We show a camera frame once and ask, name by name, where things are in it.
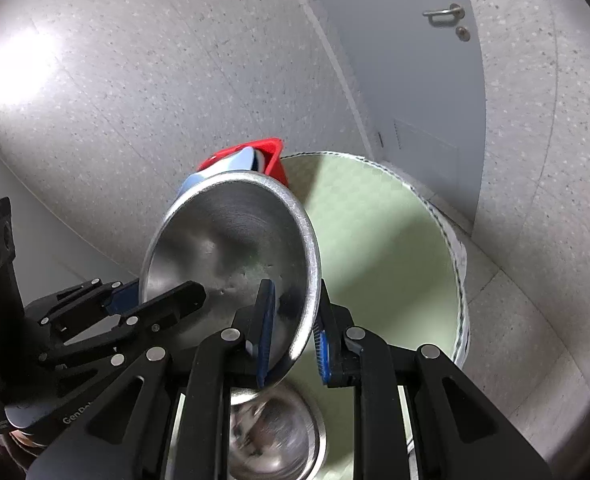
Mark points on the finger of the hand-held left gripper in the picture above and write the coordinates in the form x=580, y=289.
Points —
x=175, y=305
x=122, y=300

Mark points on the grey door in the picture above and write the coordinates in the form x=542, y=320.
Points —
x=400, y=60

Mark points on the light blue plate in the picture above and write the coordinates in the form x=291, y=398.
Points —
x=235, y=161

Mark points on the round table with lace cloth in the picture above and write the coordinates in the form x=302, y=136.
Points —
x=464, y=325

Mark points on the door vent grille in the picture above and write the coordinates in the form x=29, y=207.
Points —
x=425, y=170

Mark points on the large steel bowl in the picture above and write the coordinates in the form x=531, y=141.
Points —
x=225, y=240

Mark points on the green table mat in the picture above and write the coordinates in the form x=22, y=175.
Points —
x=385, y=260

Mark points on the red plastic basin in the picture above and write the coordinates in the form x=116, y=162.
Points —
x=275, y=160

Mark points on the ribbed steel bowl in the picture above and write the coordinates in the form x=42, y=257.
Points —
x=275, y=440

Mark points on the round door lock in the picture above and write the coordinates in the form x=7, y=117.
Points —
x=462, y=34

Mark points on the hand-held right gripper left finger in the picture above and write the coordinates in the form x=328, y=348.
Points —
x=265, y=330

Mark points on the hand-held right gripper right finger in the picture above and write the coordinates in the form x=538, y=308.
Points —
x=322, y=352

